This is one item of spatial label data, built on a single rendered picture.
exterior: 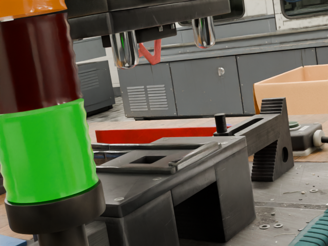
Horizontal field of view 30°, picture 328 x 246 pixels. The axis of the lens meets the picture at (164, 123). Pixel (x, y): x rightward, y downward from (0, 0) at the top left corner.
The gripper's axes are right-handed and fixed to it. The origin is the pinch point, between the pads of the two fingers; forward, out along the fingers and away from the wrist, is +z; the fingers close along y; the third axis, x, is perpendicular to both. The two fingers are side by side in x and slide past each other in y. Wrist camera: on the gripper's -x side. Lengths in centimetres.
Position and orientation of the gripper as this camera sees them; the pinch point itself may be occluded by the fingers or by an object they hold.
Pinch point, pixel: (145, 55)
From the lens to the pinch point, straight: 103.0
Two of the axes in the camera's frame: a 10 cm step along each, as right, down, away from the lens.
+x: -8.8, 4.3, -2.0
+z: 3.6, 8.8, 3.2
